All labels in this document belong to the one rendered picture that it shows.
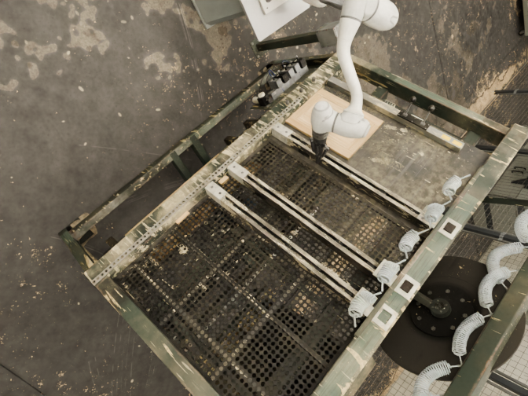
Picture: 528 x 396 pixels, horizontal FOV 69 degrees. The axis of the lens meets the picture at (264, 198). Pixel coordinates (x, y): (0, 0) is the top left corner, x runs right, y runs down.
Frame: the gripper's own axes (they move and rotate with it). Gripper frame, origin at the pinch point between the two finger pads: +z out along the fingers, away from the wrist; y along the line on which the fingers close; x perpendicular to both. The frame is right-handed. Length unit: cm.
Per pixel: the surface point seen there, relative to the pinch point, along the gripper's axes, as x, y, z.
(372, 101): 60, -3, 4
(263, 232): -55, 7, 2
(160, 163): -50, -101, 39
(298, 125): 16.8, -28.8, 6.5
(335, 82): 60, -32, 4
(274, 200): -36.8, -1.1, 1.4
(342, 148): 18.8, 4.2, 6.4
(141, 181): -68, -101, 40
